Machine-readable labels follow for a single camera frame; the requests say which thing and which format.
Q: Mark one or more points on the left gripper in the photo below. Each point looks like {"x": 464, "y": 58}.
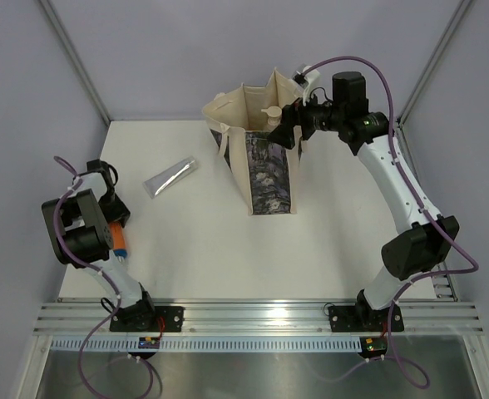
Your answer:
{"x": 120, "y": 213}

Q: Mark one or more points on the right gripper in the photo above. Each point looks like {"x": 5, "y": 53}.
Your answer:
{"x": 284, "y": 134}

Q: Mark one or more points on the small orange bottle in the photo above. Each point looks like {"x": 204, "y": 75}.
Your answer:
{"x": 119, "y": 243}

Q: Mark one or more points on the cream canvas tote bag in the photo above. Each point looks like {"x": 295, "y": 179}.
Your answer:
{"x": 266, "y": 174}

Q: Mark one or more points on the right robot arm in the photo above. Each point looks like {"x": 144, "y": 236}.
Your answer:
{"x": 423, "y": 233}

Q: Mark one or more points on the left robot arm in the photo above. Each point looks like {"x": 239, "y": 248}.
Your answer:
{"x": 79, "y": 227}

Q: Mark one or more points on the beige pump bottle in bag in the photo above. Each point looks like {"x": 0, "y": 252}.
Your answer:
{"x": 273, "y": 114}

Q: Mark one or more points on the silver squeeze tube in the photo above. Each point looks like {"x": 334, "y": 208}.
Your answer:
{"x": 155, "y": 185}

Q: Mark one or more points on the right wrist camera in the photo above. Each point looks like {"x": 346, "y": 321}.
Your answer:
{"x": 307, "y": 80}

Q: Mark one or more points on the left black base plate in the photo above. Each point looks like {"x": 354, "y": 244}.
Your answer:
{"x": 161, "y": 318}

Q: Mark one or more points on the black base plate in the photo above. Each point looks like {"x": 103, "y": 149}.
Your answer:
{"x": 161, "y": 318}
{"x": 353, "y": 319}

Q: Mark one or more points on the aluminium frame post right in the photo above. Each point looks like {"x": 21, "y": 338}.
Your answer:
{"x": 444, "y": 41}

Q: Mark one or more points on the aluminium frame post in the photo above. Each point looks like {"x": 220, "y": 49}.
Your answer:
{"x": 444, "y": 41}
{"x": 67, "y": 46}

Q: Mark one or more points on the aluminium mounting rail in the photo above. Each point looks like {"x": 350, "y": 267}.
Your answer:
{"x": 266, "y": 318}

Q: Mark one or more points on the white slotted cable duct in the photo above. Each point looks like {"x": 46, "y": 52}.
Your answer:
{"x": 268, "y": 344}

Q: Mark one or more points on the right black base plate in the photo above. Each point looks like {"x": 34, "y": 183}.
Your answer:
{"x": 353, "y": 319}

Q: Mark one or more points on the aluminium frame post left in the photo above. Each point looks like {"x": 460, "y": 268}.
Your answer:
{"x": 67, "y": 46}

